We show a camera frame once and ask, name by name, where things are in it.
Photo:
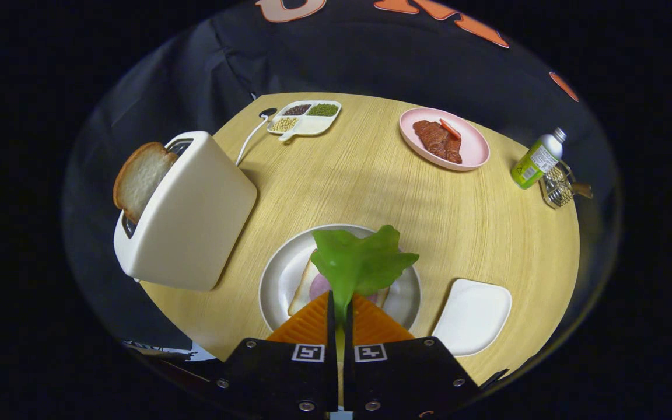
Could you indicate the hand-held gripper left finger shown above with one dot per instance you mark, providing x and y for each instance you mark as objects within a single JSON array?
[{"x": 289, "y": 373}]

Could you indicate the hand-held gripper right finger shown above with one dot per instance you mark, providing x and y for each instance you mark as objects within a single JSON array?
[{"x": 400, "y": 373}]

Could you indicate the green lettuce leaf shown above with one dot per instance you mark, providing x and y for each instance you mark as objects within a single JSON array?
[{"x": 359, "y": 262}]

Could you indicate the toast bread slice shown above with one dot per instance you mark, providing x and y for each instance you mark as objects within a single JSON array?
[{"x": 140, "y": 178}]

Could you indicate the white bread slice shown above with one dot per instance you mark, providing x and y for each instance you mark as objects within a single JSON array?
[{"x": 304, "y": 294}]

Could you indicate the pink ham slice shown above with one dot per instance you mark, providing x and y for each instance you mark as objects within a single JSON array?
[{"x": 318, "y": 287}]

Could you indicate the white square plate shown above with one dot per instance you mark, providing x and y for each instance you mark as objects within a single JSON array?
[{"x": 473, "y": 318}]

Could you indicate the white round plate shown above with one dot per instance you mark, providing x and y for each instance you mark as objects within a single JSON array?
[{"x": 283, "y": 274}]

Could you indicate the white toaster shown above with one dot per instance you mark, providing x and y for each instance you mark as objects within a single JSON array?
[{"x": 196, "y": 227}]

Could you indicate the pink round plate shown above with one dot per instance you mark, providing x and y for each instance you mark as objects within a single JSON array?
[{"x": 476, "y": 149}]

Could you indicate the brown meat slice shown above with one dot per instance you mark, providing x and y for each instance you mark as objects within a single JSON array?
[{"x": 432, "y": 137}]

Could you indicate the silver bottle with green label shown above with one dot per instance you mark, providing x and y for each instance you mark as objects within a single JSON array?
[{"x": 531, "y": 166}]

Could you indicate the red food strip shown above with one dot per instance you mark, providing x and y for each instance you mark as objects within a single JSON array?
[{"x": 450, "y": 128}]

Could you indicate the white divided tray with beans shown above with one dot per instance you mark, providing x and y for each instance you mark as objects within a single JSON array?
[{"x": 312, "y": 123}]

